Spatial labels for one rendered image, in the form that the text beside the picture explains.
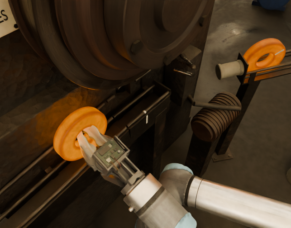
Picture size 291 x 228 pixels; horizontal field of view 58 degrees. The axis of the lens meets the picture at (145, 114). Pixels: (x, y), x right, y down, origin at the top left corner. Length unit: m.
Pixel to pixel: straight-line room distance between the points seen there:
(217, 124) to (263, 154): 0.67
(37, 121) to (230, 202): 0.52
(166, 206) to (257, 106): 1.39
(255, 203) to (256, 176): 0.87
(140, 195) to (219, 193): 0.24
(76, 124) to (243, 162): 1.16
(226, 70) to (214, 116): 0.18
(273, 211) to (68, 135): 0.53
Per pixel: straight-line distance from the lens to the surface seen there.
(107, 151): 0.62
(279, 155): 1.74
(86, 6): 0.43
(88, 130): 0.70
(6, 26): 0.57
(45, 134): 0.73
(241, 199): 0.75
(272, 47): 1.06
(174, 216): 0.62
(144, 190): 0.61
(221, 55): 2.21
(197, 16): 0.61
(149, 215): 0.62
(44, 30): 0.44
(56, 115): 0.71
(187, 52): 0.90
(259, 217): 0.74
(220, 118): 1.09
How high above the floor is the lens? 1.36
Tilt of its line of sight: 52 degrees down
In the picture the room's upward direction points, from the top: straight up
